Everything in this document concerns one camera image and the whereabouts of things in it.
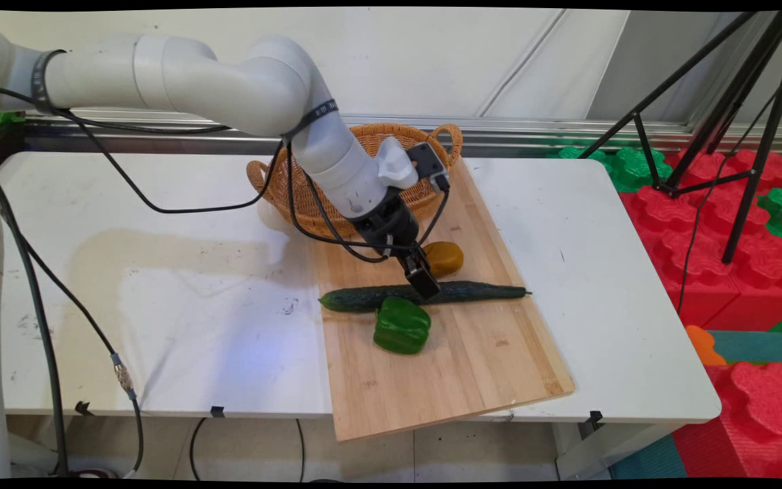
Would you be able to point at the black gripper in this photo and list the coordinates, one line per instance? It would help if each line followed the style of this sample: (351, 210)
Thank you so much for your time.
(391, 227)

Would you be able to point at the long dark green cucumber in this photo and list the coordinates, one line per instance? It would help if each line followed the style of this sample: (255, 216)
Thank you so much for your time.
(364, 297)

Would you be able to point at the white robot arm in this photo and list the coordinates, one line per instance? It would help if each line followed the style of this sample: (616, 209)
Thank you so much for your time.
(180, 75)

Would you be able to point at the yellow bell pepper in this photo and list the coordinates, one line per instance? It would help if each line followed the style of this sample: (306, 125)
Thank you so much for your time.
(447, 258)

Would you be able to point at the green bell pepper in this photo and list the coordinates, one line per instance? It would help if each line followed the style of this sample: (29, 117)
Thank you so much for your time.
(401, 329)

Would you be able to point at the wooden cutting board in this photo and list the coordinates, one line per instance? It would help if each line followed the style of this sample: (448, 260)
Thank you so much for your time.
(472, 367)

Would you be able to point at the white table leg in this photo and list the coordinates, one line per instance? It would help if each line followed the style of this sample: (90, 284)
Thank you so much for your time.
(601, 448)

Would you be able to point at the large red foam block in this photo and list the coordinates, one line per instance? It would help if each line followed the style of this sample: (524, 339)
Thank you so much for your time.
(703, 272)

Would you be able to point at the orange foam piece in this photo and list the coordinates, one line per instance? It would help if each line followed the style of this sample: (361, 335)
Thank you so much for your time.
(703, 346)

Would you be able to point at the black tripod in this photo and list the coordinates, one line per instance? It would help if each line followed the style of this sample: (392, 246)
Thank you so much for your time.
(764, 149)

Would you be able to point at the small green foam piece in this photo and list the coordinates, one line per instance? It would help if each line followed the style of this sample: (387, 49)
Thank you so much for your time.
(5, 119)

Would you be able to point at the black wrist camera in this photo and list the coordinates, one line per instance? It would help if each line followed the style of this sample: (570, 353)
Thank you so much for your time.
(428, 163)

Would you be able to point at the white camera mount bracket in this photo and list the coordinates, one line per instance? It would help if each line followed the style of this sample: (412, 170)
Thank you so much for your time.
(396, 163)

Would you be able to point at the silver window rail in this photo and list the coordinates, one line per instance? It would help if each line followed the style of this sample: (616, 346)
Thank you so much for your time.
(533, 132)

